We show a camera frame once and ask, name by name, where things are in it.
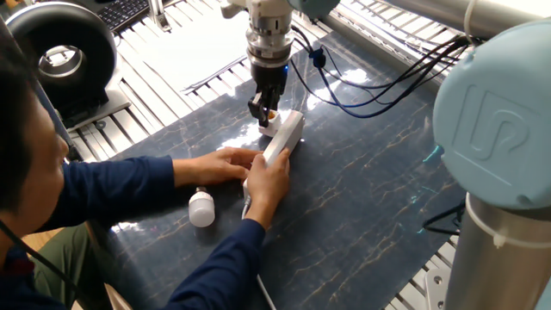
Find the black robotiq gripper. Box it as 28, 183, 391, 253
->
247, 62, 289, 129

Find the white plug-in bulb holder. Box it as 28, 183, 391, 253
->
257, 109, 283, 139

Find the white power strip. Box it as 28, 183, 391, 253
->
242, 109, 306, 203

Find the white LED bulb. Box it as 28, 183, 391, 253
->
188, 187, 216, 228

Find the navy sleeved left forearm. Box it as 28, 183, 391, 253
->
34, 155, 190, 233

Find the navy sleeved right forearm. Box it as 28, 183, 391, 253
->
161, 210, 267, 310

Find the person's left hand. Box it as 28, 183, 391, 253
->
188, 146, 264, 188

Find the person's right hand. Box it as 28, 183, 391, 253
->
245, 148, 292, 226

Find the dark marble pattern mat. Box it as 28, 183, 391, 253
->
84, 29, 468, 310

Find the black computer keyboard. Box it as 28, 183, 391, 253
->
96, 0, 152, 34

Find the green trousered leg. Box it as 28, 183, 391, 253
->
34, 223, 113, 310

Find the grey robot mounting plate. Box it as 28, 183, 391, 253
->
424, 269, 451, 310

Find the black cable clamp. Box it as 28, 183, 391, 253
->
308, 46, 327, 70

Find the dark blue robot cable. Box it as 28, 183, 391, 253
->
292, 59, 431, 120

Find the short aluminium bracket post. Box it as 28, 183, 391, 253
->
148, 0, 172, 33

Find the grey device base plate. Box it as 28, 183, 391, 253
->
64, 84, 133, 133

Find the black round ring device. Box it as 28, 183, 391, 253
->
6, 2, 118, 120

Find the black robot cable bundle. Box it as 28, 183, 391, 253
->
290, 25, 474, 120

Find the white power strip cable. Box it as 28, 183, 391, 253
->
240, 201, 276, 310

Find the black cable with metal plug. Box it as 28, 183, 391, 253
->
422, 201, 467, 236

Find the thin black cord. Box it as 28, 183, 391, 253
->
0, 221, 83, 302

